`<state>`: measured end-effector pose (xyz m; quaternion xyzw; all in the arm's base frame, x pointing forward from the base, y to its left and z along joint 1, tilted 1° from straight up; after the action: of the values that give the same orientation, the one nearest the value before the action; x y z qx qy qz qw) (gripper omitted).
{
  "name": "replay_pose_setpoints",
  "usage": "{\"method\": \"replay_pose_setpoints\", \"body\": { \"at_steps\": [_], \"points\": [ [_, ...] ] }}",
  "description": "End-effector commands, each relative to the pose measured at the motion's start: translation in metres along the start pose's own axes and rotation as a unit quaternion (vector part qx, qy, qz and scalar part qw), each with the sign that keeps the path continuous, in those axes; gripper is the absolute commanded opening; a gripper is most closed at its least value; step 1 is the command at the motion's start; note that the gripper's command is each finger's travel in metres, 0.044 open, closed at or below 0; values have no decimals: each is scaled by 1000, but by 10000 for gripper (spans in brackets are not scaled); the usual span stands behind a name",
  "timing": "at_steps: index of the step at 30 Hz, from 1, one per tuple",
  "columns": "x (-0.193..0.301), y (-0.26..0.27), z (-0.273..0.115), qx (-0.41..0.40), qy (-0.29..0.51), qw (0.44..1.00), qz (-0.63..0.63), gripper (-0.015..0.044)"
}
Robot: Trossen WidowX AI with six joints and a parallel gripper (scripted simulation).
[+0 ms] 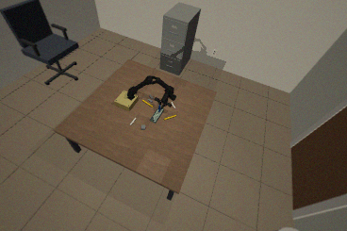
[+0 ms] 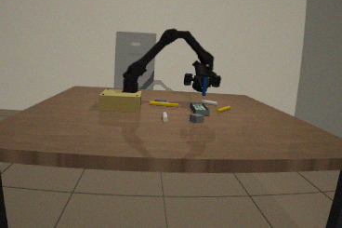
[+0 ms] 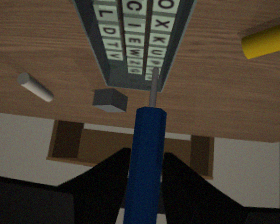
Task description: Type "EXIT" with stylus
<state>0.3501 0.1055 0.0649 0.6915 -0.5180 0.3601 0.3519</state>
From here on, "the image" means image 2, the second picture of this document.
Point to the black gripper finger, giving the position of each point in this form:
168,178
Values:
198,83
209,82

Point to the grey keyboard with keys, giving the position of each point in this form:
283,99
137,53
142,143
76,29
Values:
200,108

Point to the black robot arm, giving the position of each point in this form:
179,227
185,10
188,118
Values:
137,68

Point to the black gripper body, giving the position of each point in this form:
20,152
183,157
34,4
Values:
202,73

